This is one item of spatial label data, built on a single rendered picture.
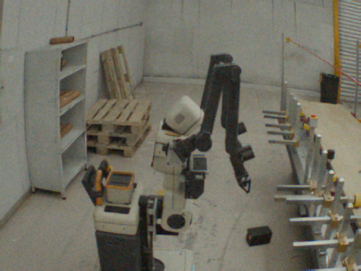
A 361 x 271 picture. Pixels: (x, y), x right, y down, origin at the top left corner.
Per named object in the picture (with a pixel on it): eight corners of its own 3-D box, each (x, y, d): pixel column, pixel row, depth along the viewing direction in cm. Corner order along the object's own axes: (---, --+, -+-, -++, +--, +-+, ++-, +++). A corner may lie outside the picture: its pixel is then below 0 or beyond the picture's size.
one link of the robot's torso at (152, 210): (146, 240, 254) (144, 206, 246) (149, 220, 281) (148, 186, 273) (190, 243, 253) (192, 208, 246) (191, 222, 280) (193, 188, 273)
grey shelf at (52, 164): (32, 193, 424) (25, 52, 378) (57, 165, 510) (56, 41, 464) (64, 199, 419) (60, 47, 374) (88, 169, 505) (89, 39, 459)
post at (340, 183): (319, 257, 203) (339, 179, 189) (318, 254, 206) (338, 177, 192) (324, 256, 202) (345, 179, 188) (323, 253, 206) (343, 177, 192)
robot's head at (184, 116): (163, 122, 229) (184, 101, 226) (165, 111, 250) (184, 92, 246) (183, 141, 232) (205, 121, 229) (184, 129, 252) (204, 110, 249)
